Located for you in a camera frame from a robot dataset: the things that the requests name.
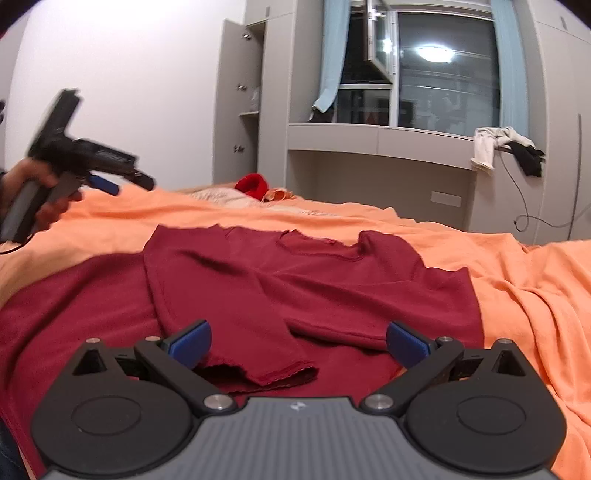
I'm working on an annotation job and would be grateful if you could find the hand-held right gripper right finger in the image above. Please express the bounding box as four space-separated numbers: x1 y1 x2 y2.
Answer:
362 320 527 416

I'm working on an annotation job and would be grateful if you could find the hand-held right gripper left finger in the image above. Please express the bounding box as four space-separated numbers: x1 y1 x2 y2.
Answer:
69 320 237 416

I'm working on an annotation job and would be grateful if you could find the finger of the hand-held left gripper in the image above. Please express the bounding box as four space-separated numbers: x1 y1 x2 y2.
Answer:
117 167 156 192
87 174 121 196

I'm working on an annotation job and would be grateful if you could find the dark red knit shirt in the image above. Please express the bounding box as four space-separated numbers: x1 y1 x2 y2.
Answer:
0 224 483 476

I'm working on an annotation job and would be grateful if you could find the person's left hand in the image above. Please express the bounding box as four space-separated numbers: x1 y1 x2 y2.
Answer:
0 158 84 230

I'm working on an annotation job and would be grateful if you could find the pale pink quilt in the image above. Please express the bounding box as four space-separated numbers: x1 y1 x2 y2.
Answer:
178 184 296 214

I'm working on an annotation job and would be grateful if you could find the red plush item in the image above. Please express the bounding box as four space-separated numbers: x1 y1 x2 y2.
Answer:
234 173 270 202

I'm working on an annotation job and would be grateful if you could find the orange bed blanket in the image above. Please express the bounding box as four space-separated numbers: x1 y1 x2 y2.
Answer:
0 185 591 480

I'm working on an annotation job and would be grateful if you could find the grey open cabinet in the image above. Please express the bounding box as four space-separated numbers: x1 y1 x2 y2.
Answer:
212 0 296 191

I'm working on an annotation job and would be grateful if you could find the grey window shelf unit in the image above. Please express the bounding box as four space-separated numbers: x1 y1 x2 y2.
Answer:
285 122 479 234

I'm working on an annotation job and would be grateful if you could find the white cloth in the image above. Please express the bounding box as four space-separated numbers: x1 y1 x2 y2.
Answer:
470 126 537 175

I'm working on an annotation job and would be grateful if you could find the person's leg in jeans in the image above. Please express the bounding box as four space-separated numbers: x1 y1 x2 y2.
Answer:
0 421 29 480

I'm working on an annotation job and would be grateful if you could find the black cloth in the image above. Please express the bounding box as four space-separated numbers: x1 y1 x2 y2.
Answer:
507 141 546 179

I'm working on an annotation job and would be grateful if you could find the light blue curtain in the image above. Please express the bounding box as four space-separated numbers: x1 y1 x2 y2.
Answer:
311 0 352 114
489 0 530 136

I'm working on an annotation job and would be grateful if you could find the grey wardrobe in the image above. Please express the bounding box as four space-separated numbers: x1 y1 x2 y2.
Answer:
471 0 591 252

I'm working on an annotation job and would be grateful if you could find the white wall socket plate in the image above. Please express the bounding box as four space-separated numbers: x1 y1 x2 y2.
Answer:
430 189 464 208

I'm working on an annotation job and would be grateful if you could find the black cable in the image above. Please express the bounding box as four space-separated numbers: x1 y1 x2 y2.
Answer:
496 113 583 241

